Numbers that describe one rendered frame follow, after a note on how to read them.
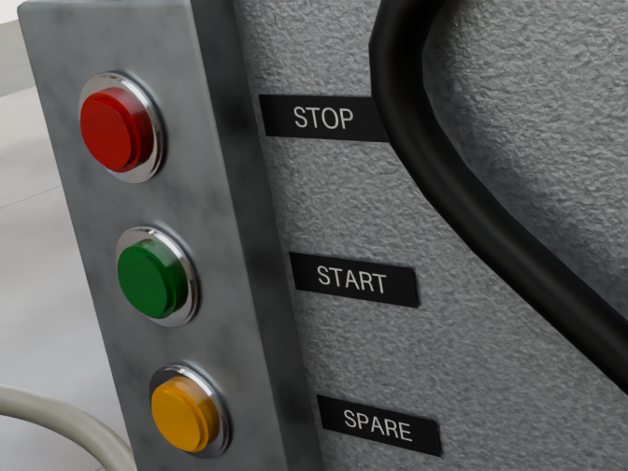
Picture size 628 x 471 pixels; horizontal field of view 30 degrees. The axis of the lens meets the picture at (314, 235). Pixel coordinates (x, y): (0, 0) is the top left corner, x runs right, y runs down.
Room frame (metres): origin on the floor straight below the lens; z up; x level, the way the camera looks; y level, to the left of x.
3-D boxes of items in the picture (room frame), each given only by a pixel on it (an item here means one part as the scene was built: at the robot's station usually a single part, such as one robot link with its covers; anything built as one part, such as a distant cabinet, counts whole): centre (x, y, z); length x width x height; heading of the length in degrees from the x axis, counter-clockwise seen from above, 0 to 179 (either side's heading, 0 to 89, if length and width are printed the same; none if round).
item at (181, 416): (0.36, 0.05, 1.35); 0.03 x 0.01 x 0.03; 49
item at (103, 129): (0.36, 0.05, 1.45); 0.03 x 0.01 x 0.03; 49
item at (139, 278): (0.36, 0.05, 1.40); 0.03 x 0.01 x 0.03; 49
